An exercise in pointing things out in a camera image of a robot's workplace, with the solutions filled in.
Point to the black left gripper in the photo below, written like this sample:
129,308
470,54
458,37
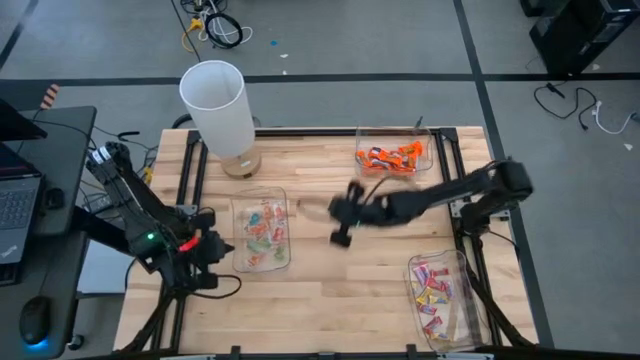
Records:
210,250

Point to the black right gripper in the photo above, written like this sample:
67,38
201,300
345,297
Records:
370,210

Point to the green clear-wrapped candy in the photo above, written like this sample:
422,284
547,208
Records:
255,245
279,252

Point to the orange clear-wrapped candy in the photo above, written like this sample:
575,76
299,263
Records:
255,260
257,230

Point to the teal clear-wrapped candy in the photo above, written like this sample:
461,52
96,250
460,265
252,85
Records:
254,218

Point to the clear plastic bin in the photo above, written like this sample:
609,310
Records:
467,300
240,200
395,135

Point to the orange candy bar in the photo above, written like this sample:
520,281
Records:
397,160

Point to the pink candy wrapper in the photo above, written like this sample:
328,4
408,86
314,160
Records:
427,310
421,274

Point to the pink red candy bar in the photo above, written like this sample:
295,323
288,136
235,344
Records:
435,284

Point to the red candy wrapper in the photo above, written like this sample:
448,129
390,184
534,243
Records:
432,323

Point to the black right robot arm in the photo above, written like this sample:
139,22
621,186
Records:
460,192

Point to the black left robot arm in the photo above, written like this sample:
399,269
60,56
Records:
135,205

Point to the red clear-wrapped candy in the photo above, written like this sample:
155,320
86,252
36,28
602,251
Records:
277,234

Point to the red candy packets right pile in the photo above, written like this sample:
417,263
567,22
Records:
310,132

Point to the black clip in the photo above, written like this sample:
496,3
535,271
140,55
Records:
418,122

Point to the grey panel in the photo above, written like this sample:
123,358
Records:
100,275

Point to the white shade wooden base lamp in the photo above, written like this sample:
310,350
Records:
220,110

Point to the black caster wheel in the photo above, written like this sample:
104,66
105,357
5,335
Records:
75,342

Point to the small black desk device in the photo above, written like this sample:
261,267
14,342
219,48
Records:
53,199

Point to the black desk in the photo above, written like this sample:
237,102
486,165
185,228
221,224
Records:
65,150

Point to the black computer mouse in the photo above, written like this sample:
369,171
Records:
34,320

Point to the grey laptop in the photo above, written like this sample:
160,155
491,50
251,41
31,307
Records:
17,210

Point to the orange black striped block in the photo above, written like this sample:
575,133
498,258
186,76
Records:
49,96

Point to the black monitor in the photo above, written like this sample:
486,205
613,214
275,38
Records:
15,125

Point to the black computer tower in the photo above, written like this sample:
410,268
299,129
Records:
585,35

